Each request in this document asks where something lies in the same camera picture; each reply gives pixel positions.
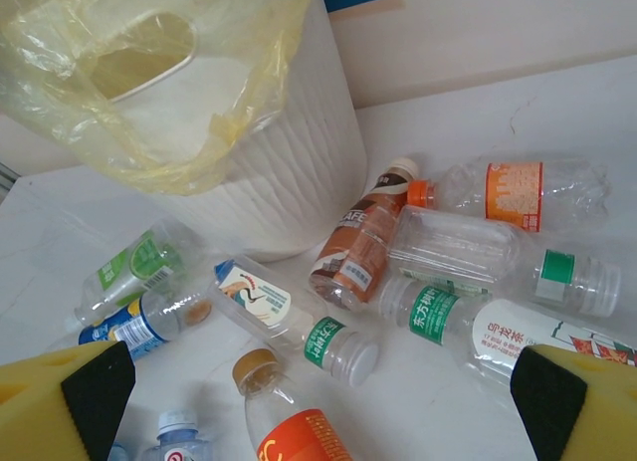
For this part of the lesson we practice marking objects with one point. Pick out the white ribbed plastic bin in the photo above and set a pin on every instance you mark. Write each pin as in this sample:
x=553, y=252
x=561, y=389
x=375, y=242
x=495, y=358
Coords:
x=298, y=157

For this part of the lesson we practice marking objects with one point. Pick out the clear bottle blue label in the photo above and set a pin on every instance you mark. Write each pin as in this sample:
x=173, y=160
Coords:
x=124, y=326

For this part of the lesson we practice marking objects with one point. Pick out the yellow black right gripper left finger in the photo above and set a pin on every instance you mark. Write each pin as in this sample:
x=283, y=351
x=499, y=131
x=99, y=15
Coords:
x=45, y=406

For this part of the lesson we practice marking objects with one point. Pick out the brown coffee drink bottle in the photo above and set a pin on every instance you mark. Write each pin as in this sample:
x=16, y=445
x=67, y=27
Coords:
x=358, y=252

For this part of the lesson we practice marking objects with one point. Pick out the clear bottle crane picture label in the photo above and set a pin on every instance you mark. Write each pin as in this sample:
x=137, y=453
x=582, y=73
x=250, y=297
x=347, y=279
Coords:
x=259, y=297

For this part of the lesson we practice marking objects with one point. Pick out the clear bottle green neck band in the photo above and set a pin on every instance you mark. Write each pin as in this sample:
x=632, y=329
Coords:
x=448, y=247

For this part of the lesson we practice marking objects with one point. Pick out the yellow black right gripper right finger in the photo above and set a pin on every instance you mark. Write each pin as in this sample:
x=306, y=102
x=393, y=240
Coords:
x=587, y=411

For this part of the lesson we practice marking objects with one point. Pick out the clear bottle orange label gold cap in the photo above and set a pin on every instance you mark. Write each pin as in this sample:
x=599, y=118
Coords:
x=293, y=431

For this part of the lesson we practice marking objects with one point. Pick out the clear bottle lime green label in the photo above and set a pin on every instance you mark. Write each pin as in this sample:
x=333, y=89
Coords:
x=139, y=262

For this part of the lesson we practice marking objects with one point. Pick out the clear water bottle blue cap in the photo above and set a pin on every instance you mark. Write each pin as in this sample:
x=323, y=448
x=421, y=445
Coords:
x=174, y=446

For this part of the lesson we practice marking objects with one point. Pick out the yellow plastic bin liner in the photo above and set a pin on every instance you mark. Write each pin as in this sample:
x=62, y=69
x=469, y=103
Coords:
x=40, y=82

